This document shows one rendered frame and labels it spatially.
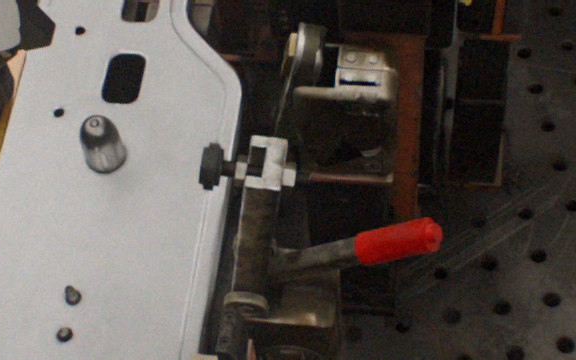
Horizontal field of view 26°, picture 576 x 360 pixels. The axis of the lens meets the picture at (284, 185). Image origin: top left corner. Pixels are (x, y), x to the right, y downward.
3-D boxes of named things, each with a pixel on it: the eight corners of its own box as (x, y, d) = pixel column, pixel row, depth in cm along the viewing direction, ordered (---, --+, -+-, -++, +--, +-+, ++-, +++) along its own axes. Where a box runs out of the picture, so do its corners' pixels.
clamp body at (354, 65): (306, 241, 128) (281, 15, 96) (417, 249, 127) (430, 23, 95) (296, 322, 123) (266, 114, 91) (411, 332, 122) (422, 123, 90)
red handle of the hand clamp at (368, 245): (235, 244, 86) (430, 195, 77) (255, 257, 88) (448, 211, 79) (227, 298, 84) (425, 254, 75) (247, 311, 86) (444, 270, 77)
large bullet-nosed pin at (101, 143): (94, 148, 101) (77, 102, 96) (132, 150, 101) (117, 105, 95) (86, 181, 100) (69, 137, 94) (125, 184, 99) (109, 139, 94)
